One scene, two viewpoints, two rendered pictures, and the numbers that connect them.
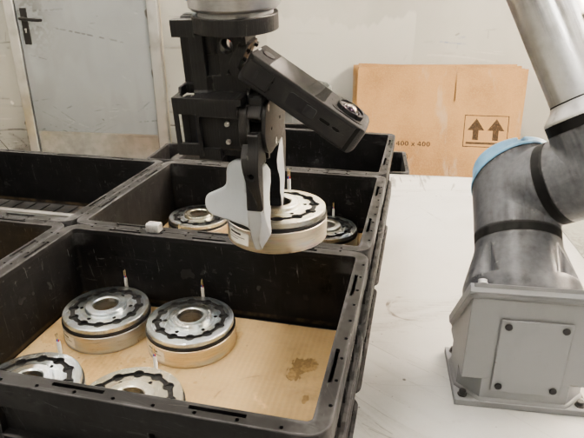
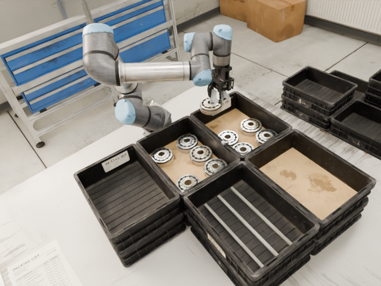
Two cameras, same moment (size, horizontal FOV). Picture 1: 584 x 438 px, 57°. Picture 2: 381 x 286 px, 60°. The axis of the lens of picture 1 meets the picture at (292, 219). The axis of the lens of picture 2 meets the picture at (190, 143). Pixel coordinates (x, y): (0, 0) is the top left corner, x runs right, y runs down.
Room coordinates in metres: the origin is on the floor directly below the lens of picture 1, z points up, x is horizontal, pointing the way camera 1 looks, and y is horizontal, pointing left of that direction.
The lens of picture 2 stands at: (1.42, 0.86, 1.91)
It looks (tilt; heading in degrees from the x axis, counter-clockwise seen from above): 43 degrees down; 229
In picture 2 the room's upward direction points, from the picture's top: 9 degrees counter-clockwise
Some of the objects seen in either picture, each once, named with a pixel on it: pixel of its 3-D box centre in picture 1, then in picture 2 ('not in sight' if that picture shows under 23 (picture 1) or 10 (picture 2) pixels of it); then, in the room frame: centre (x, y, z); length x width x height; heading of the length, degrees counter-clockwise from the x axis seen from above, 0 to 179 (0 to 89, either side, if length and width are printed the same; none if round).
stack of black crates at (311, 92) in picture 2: not in sight; (314, 109); (-0.48, 0.10, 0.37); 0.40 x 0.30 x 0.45; 82
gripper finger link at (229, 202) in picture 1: (236, 206); (224, 95); (0.47, 0.05, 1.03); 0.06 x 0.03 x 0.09; 77
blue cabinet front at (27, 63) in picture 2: not in sight; (58, 68); (0.47, -1.77, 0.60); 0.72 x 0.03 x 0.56; 172
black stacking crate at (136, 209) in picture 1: (248, 234); (186, 160); (0.77, 0.07, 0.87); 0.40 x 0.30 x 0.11; 77
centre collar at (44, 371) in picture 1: (27, 381); (266, 135); (0.43, 0.26, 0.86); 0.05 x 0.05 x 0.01
